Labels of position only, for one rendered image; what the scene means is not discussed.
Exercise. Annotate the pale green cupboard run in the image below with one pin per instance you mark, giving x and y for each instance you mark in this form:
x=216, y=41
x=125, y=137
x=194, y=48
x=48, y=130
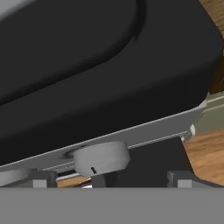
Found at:
x=213, y=115

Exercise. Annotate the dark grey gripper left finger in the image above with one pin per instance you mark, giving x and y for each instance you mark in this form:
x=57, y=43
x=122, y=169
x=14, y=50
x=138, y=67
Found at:
x=43, y=176

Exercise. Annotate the grey round stove knob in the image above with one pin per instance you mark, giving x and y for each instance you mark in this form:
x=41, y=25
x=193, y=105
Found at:
x=102, y=159

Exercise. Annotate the black stove with silver front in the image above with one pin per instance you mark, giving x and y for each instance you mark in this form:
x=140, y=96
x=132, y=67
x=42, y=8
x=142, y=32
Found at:
x=110, y=73

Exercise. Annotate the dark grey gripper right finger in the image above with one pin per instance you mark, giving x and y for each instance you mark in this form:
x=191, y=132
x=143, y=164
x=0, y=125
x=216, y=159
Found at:
x=180, y=176

